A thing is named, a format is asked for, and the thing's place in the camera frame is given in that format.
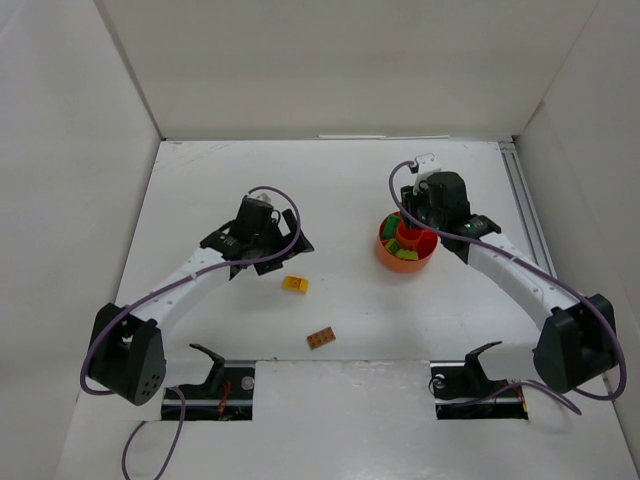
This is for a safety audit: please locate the long green lego brick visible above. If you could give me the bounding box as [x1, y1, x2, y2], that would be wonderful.
[379, 214, 402, 240]

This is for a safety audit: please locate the small lime lego brick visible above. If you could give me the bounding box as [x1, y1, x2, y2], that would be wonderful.
[395, 249, 419, 261]

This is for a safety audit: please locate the lime lego with yellow studs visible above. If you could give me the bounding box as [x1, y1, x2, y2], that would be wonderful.
[384, 239, 402, 255]

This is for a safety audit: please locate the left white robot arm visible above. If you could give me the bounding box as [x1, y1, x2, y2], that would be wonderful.
[81, 196, 313, 406]

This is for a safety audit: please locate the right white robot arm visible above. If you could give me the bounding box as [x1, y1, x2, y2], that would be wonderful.
[390, 169, 628, 400]

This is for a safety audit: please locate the orange round divided container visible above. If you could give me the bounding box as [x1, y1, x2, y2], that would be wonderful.
[375, 212, 439, 274]

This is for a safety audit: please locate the yellow curved lego brick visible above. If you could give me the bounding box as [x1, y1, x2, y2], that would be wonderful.
[282, 276, 309, 294]

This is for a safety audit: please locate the brown lego plate lower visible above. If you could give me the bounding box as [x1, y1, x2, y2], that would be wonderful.
[307, 327, 336, 350]

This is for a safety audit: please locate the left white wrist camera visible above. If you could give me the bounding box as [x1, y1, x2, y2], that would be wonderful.
[410, 153, 442, 190]

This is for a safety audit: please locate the aluminium rail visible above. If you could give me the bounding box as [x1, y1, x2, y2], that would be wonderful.
[498, 140, 557, 277]

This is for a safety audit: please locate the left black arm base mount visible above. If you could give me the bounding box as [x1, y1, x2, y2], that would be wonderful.
[160, 344, 256, 422]

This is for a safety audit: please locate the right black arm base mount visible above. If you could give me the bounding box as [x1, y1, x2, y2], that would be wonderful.
[428, 342, 529, 420]

